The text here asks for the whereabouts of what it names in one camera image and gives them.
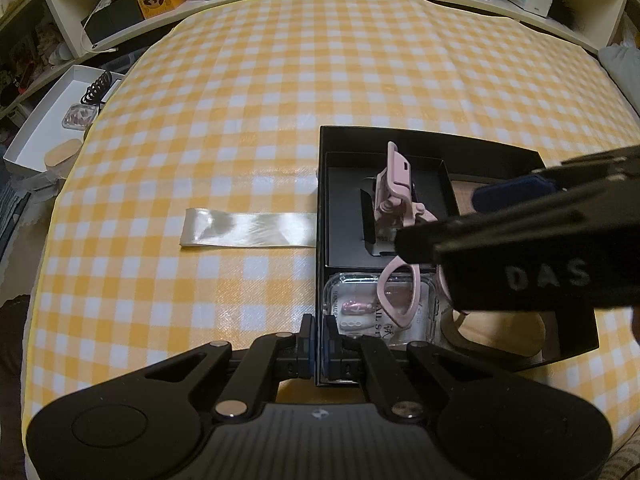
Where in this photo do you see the clear nail tip case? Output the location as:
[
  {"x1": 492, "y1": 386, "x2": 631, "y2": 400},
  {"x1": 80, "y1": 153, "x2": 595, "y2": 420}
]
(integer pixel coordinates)
[
  {"x1": 324, "y1": 270, "x2": 443, "y2": 353},
  {"x1": 61, "y1": 104, "x2": 96, "y2": 131}
]

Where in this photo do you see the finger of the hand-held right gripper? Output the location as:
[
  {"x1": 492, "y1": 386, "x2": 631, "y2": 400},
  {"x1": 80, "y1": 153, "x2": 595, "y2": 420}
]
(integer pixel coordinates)
[
  {"x1": 395, "y1": 176, "x2": 640, "y2": 263},
  {"x1": 472, "y1": 145, "x2": 640, "y2": 212}
]

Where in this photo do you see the black hair claw clip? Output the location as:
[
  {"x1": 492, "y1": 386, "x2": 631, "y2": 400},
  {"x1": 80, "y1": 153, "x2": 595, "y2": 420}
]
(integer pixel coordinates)
[{"x1": 82, "y1": 72, "x2": 113, "y2": 106}]

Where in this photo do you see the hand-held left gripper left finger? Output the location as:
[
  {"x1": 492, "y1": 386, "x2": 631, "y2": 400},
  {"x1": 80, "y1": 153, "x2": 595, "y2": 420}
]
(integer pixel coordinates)
[{"x1": 132, "y1": 314, "x2": 317, "y2": 423}]

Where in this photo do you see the white cardboard box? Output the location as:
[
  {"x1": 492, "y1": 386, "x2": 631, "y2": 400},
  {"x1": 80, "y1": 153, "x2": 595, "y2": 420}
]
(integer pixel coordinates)
[{"x1": 4, "y1": 64, "x2": 126, "y2": 181}]

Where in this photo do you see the wooden lid container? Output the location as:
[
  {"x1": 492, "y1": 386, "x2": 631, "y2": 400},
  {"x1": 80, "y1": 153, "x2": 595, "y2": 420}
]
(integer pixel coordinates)
[{"x1": 42, "y1": 139, "x2": 82, "y2": 167}]

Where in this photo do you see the white shelf unit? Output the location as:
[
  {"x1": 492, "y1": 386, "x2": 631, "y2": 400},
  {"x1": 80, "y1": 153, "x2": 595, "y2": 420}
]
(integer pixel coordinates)
[{"x1": 0, "y1": 0, "x2": 640, "y2": 121}]

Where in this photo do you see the small black box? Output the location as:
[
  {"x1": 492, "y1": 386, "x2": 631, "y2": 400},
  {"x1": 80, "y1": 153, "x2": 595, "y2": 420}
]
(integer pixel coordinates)
[{"x1": 322, "y1": 152, "x2": 461, "y2": 268}]

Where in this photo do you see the beige rounded case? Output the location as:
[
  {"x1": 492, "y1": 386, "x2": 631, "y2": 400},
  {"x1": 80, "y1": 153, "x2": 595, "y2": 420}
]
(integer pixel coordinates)
[{"x1": 447, "y1": 310, "x2": 548, "y2": 358}]

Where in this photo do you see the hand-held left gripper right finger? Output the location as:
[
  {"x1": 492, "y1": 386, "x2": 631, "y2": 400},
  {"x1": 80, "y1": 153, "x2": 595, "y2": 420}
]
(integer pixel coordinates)
[{"x1": 322, "y1": 314, "x2": 506, "y2": 423}]

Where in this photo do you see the pink eyelash curler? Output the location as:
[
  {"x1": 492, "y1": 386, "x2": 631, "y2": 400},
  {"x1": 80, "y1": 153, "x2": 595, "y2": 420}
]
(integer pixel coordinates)
[{"x1": 374, "y1": 141, "x2": 471, "y2": 328}]

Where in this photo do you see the yellow checked tablecloth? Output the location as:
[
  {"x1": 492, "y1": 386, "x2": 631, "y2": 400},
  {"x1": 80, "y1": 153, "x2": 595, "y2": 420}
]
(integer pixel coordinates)
[{"x1": 20, "y1": 0, "x2": 640, "y2": 466}]

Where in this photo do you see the grey pillow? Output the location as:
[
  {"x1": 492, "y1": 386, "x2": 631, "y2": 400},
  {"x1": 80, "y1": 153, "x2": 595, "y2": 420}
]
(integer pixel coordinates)
[{"x1": 599, "y1": 45, "x2": 640, "y2": 111}]

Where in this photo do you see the large black cardboard box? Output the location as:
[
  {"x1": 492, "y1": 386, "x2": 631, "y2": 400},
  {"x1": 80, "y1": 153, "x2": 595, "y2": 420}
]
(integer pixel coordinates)
[{"x1": 314, "y1": 126, "x2": 600, "y2": 388}]

